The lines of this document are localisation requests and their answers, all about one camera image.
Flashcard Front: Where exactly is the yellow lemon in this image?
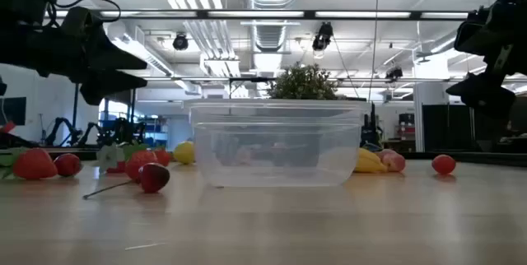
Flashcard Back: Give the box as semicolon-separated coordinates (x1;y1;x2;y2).
172;140;196;165

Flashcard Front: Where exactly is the small green potted plant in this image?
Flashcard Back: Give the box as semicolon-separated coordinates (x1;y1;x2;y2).
266;62;341;101

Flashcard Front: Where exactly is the shelf with red boxes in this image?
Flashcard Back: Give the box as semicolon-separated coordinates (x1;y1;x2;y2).
397;112;417;142

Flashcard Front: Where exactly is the black metal table frame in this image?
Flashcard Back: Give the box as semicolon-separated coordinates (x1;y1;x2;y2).
0;145;527;164

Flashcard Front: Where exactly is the dark wall monitor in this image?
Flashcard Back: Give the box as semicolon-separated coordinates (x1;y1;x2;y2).
0;96;27;126

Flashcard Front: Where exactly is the black overhead rig beam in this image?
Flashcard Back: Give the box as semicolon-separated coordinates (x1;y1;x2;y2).
53;8;470;21

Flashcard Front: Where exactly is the pink peach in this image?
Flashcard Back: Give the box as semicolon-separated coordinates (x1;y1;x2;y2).
376;148;407;174

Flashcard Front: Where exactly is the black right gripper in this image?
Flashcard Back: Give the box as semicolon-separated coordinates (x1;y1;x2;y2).
445;0;527;120

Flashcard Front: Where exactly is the clear plastic tupperware container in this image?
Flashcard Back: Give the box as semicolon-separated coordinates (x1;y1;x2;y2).
189;99;368;188

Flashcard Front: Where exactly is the red cherry tomato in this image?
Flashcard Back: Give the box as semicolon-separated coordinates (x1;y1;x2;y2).
431;154;457;175

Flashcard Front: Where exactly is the black hanging ceiling camera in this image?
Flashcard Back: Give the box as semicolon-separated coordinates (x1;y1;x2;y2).
171;32;189;51
385;66;404;81
311;21;334;52

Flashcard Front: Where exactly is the pale green leaf piece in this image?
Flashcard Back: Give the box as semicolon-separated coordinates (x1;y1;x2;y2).
96;142;124;174

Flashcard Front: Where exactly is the black background stand frame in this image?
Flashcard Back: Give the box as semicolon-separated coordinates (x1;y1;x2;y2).
72;83;138;147

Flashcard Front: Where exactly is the large red strawberry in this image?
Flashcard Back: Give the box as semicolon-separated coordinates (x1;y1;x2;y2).
0;146;58;182

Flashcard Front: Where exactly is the thin hanging cable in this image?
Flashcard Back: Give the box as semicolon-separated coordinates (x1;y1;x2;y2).
372;0;380;101

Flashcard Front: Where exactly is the long white ceiling light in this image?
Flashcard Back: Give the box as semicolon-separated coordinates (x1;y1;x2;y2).
200;57;242;79
110;26;176;77

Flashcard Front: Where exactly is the black background machine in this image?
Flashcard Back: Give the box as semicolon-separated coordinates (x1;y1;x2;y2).
360;102;385;151

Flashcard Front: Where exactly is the small red cherry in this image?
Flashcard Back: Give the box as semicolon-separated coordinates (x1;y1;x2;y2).
53;152;83;178

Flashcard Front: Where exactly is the dark red cherry with stem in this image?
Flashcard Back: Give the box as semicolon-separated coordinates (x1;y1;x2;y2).
82;162;171;200

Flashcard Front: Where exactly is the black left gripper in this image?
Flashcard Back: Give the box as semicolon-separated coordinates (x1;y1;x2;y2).
28;6;148;106

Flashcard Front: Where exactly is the yellow banana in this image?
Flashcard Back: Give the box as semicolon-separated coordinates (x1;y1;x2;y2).
354;146;389;174

